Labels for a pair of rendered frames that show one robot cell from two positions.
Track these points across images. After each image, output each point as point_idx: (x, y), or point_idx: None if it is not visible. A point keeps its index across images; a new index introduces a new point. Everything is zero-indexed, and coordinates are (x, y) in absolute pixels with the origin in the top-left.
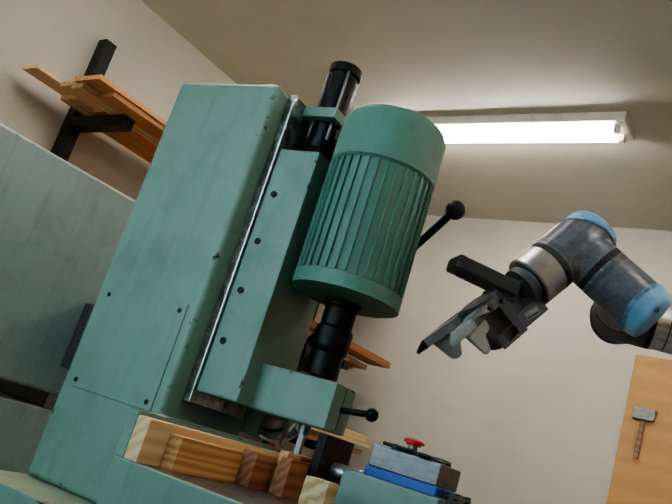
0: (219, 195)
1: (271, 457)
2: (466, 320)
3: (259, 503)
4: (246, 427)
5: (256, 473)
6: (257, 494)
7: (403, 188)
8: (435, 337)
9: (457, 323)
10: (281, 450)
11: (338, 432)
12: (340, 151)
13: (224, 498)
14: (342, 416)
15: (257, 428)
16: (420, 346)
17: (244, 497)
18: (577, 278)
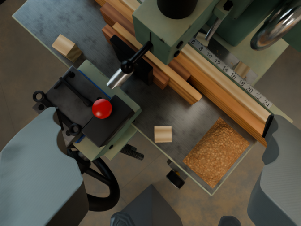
0: None
1: (112, 19)
2: (25, 148)
3: (39, 19)
4: (273, 11)
5: (106, 19)
6: (83, 24)
7: None
8: (267, 145)
9: (264, 220)
10: (116, 22)
11: (156, 57)
12: None
13: (26, 1)
14: (155, 49)
15: (267, 19)
16: (268, 117)
17: (47, 12)
18: None
